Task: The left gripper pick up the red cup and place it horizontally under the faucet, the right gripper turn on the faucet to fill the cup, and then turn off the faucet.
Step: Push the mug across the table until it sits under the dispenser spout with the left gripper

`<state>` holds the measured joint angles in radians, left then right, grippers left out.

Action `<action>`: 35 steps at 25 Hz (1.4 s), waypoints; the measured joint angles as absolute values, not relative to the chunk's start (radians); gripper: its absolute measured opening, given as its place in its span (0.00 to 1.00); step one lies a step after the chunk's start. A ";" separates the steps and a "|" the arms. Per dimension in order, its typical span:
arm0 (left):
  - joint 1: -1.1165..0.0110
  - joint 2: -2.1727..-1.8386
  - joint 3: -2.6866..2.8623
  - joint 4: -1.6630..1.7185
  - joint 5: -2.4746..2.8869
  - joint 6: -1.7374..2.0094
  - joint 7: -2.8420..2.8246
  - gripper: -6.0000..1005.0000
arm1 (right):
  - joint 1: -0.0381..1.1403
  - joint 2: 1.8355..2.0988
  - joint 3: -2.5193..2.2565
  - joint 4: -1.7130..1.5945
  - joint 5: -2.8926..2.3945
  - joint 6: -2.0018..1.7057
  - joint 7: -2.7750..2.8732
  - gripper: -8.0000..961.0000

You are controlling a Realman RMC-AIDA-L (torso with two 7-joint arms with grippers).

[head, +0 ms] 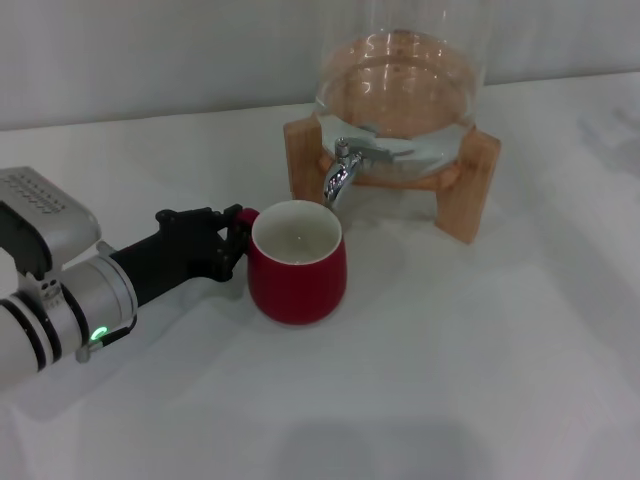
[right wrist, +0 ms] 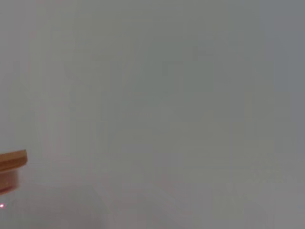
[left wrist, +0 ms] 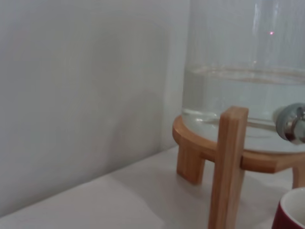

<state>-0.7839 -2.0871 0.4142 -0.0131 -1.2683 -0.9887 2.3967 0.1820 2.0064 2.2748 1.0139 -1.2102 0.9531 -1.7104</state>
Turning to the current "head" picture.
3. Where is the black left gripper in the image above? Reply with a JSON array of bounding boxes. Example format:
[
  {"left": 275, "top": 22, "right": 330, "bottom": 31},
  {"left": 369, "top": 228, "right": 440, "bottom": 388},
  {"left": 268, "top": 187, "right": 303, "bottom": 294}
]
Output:
[{"left": 109, "top": 202, "right": 250, "bottom": 309}]

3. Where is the red ceramic cup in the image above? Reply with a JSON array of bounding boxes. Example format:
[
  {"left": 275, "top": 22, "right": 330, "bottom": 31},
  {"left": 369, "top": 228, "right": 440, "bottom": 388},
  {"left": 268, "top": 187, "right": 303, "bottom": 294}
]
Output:
[{"left": 234, "top": 199, "right": 349, "bottom": 327}]

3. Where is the wooden dispenser stand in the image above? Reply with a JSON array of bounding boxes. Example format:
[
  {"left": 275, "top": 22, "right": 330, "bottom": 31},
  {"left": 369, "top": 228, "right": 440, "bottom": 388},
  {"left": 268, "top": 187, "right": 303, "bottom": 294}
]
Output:
[{"left": 283, "top": 117, "right": 502, "bottom": 246}]

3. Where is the chrome faucet tap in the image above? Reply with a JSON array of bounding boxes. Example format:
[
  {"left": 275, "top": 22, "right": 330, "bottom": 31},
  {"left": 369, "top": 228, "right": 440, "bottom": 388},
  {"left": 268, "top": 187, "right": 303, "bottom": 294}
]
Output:
[{"left": 323, "top": 136, "right": 396, "bottom": 209}]

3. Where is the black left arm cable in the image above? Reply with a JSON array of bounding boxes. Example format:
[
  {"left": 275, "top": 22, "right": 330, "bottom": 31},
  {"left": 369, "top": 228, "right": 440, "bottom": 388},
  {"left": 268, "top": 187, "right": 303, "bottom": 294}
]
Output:
[{"left": 101, "top": 314, "right": 138, "bottom": 348}]

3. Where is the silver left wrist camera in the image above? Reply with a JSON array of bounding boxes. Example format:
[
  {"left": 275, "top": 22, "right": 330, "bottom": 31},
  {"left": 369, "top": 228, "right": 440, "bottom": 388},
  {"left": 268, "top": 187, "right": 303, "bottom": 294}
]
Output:
[{"left": 0, "top": 167, "right": 102, "bottom": 292}]

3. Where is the clear glass dispenser jar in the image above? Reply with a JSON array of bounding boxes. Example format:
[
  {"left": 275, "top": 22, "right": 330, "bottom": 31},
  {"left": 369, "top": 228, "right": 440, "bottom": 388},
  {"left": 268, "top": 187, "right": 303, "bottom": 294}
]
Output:
[{"left": 312, "top": 0, "right": 489, "bottom": 179}]

